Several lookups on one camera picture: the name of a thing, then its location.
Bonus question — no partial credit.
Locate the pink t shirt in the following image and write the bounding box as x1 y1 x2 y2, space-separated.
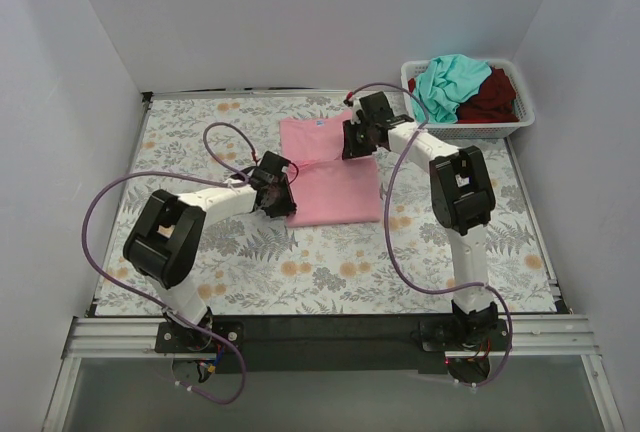
280 110 382 228

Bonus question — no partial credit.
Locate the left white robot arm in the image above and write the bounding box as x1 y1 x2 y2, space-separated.
123 152 297 352

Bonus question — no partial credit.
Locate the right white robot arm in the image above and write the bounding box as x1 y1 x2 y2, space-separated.
342 92 504 350

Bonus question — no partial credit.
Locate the floral table mat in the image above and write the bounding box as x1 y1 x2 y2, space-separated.
95 95 555 316

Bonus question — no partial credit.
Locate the teal t shirt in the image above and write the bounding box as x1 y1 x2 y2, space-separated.
412 54 492 124

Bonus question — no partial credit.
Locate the dark red t shirt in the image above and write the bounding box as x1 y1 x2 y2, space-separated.
408 66 519 124

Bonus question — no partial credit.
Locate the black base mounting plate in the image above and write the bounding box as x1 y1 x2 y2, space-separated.
154 314 514 386

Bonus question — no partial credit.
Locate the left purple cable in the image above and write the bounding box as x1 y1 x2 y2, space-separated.
81 122 264 406

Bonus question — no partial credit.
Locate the aluminium frame rail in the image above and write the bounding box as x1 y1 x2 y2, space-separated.
41 317 161 431

